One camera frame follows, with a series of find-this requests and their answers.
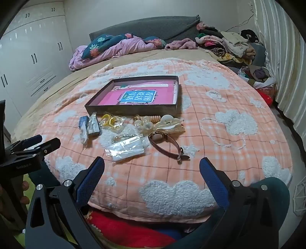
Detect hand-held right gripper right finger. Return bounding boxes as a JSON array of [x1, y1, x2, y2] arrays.
[[199, 157, 288, 249]]

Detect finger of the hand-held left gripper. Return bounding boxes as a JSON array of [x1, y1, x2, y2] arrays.
[[5, 134, 43, 154], [14, 138, 61, 161]]

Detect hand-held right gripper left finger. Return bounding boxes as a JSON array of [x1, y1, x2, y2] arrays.
[[25, 156, 106, 249]]

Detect clear bag with dark item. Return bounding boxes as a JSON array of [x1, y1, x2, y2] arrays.
[[82, 114, 103, 147]]

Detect pearl hair claw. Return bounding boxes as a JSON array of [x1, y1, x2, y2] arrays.
[[133, 115, 153, 131]]

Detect cream cloud hair claw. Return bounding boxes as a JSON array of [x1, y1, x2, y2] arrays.
[[155, 115, 186, 137]]

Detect grey shallow cardboard box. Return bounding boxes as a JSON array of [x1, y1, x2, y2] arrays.
[[85, 75, 180, 116]]

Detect person's left hand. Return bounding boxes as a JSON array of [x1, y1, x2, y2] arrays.
[[18, 180, 31, 205]]

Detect orange plaid cloud blanket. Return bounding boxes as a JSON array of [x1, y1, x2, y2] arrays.
[[36, 59, 293, 223]]

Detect small blue box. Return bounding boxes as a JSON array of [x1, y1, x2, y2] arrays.
[[79, 116, 90, 134]]

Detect clear bag with white item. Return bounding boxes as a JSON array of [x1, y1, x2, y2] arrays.
[[104, 135, 146, 163]]

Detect red cloth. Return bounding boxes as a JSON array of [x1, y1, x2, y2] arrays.
[[86, 211, 177, 248]]

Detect yellow rings in clear bag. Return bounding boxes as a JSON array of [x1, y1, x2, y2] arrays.
[[100, 114, 125, 130]]

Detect dark teal cloth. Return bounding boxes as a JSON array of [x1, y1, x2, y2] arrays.
[[167, 177, 291, 249]]

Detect beige bed sheet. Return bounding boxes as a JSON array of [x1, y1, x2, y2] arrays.
[[11, 48, 216, 144]]

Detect white wardrobe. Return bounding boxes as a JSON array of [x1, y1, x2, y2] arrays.
[[0, 5, 73, 118]]

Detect red bag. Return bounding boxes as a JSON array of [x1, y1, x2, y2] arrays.
[[256, 86, 278, 106]]

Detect white strip packet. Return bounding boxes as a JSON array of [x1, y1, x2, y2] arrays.
[[114, 82, 174, 89]]

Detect teal floral pillow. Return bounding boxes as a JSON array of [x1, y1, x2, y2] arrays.
[[143, 36, 167, 48], [81, 34, 134, 59]]

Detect bag of clothes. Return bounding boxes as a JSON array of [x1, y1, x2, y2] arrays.
[[238, 66, 278, 89]]

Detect purple quilt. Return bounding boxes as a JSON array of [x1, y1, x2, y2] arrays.
[[69, 36, 168, 72]]

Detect white striped curtain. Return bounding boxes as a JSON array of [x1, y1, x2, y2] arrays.
[[249, 0, 306, 149]]

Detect pile of clothes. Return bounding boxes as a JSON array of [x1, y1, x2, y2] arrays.
[[195, 21, 266, 65]]

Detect pink fuzzy garment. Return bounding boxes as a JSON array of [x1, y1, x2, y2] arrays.
[[165, 39, 199, 51]]

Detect black cloth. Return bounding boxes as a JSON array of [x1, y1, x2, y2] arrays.
[[240, 29, 260, 43]]

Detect grey padded headboard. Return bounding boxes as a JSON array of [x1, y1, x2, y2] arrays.
[[89, 16, 200, 45]]

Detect beige coil hair tie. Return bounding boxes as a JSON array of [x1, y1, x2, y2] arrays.
[[145, 115, 163, 124]]

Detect white wire basket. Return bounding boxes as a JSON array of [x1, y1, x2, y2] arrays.
[[288, 184, 306, 217]]

